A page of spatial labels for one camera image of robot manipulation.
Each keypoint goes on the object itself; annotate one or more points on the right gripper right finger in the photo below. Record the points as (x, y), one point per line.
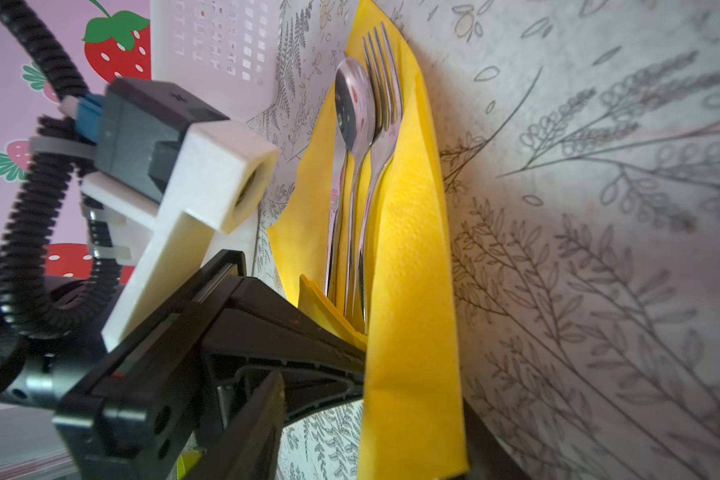
(487, 458)

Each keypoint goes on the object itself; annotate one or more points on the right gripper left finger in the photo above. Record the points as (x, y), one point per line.
(249, 446)

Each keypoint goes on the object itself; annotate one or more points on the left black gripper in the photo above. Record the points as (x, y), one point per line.
(131, 416)

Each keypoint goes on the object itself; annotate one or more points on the yellow paper napkin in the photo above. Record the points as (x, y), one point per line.
(413, 423)

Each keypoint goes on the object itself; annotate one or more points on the metal knife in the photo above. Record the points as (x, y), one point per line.
(335, 210)

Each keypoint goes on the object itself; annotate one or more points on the metal spoon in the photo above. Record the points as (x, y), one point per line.
(356, 112)

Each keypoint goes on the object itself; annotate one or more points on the metal fork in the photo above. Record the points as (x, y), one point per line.
(389, 102)

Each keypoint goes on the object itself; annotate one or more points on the white plastic perforated basket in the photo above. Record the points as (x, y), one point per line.
(222, 51)

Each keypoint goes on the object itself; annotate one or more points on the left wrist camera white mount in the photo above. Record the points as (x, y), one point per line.
(174, 179)

